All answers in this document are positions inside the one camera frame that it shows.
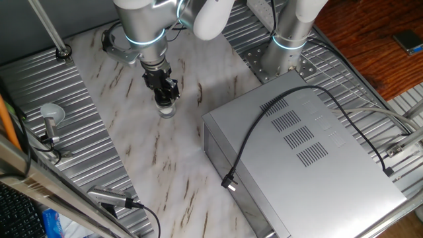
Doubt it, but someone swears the aluminium pole with black foot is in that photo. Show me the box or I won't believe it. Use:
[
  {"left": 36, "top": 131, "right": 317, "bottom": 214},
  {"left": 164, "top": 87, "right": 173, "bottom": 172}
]
[{"left": 28, "top": 0, "right": 73, "bottom": 64}]

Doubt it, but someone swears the small dark electronic device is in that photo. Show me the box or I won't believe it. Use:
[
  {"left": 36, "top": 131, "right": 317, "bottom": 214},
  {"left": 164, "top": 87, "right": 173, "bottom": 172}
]
[{"left": 392, "top": 29, "right": 423, "bottom": 56}]

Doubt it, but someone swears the short silver mount bar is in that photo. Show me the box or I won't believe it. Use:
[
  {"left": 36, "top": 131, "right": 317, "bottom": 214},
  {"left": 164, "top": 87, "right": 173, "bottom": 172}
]
[{"left": 44, "top": 117, "right": 61, "bottom": 145}]

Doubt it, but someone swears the white marble pattern board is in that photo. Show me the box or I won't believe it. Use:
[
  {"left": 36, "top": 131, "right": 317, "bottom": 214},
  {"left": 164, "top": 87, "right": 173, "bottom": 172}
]
[{"left": 64, "top": 13, "right": 264, "bottom": 238}]

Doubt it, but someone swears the curved black cable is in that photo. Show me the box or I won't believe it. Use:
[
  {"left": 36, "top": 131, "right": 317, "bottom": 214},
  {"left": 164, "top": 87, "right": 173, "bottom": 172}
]
[{"left": 0, "top": 108, "right": 34, "bottom": 181}]

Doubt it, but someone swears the long thin black cable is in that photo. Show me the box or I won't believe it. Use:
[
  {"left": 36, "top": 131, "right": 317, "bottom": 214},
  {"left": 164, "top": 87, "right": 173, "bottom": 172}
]
[{"left": 305, "top": 36, "right": 412, "bottom": 137}]

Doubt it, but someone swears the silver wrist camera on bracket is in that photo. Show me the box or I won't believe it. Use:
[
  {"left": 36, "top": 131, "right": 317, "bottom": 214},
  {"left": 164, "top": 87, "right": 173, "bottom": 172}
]
[{"left": 100, "top": 28, "right": 140, "bottom": 67}]

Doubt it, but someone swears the blue white tissue pack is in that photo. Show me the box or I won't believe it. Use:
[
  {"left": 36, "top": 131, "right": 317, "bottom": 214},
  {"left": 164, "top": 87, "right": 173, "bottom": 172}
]
[{"left": 42, "top": 208, "right": 93, "bottom": 238}]

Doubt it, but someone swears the orange tube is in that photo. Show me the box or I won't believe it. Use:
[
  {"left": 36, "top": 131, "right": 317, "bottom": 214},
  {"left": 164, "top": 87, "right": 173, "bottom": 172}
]
[{"left": 0, "top": 94, "right": 22, "bottom": 151}]

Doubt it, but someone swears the aluminium profile bar with bracket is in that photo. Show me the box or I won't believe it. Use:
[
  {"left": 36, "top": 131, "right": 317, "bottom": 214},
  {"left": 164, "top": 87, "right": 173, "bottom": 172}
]
[{"left": 385, "top": 99, "right": 423, "bottom": 159}]

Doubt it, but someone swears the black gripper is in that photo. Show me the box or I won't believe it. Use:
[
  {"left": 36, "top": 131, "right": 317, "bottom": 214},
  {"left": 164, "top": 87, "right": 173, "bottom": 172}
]
[{"left": 142, "top": 64, "right": 181, "bottom": 106}]

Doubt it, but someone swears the thick grey cable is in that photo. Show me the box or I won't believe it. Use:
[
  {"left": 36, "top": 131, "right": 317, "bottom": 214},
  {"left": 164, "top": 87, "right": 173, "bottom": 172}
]
[{"left": 328, "top": 106, "right": 422, "bottom": 132}]

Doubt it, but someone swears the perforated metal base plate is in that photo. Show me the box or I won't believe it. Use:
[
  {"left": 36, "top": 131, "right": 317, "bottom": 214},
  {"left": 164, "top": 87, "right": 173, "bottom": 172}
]
[{"left": 243, "top": 42, "right": 318, "bottom": 84}]

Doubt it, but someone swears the brown wooden table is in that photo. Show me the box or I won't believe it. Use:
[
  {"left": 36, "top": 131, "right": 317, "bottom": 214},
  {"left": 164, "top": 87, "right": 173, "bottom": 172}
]
[{"left": 312, "top": 0, "right": 423, "bottom": 102}]

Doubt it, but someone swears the silver metal vented box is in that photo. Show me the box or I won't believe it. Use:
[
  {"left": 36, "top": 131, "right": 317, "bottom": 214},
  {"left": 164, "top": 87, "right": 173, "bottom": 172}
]
[{"left": 201, "top": 69, "right": 408, "bottom": 238}]

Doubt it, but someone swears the small clear glass jar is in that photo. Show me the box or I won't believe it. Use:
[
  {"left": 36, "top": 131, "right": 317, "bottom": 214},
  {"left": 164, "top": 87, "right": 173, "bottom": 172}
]
[{"left": 155, "top": 104, "right": 178, "bottom": 119}]

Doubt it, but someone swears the black keyboard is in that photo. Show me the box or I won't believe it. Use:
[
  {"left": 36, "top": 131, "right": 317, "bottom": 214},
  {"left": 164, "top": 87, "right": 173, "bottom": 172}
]
[{"left": 0, "top": 183, "right": 47, "bottom": 238}]

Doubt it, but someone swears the black cable with plug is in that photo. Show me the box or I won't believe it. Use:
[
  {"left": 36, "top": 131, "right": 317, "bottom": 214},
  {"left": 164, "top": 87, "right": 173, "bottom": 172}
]
[{"left": 220, "top": 85, "right": 395, "bottom": 192}]

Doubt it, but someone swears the silver ribbed depth camera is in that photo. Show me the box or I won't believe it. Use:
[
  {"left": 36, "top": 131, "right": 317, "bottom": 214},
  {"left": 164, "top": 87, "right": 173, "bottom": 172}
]
[{"left": 86, "top": 184, "right": 133, "bottom": 210}]

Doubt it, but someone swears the aluminium frame beam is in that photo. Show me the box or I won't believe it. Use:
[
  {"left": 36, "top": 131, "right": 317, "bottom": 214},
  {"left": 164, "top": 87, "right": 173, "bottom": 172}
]
[{"left": 0, "top": 134, "right": 139, "bottom": 238}]

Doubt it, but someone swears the white power strip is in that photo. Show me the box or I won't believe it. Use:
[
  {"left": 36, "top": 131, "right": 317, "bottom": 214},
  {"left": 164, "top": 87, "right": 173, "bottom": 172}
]
[{"left": 246, "top": 0, "right": 279, "bottom": 33}]

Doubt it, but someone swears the black camera cable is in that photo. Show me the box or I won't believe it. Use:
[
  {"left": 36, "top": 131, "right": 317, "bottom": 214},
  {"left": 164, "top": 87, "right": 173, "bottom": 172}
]
[{"left": 127, "top": 198, "right": 162, "bottom": 238}]

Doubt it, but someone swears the grey plastic ladle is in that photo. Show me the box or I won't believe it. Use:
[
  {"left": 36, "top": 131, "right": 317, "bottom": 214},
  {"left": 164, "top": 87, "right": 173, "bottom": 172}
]
[{"left": 39, "top": 102, "right": 66, "bottom": 127}]

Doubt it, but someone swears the thick black wrist cable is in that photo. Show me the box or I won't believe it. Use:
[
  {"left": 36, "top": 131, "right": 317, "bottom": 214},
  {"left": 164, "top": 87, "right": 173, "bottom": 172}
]
[{"left": 165, "top": 22, "right": 188, "bottom": 42}]

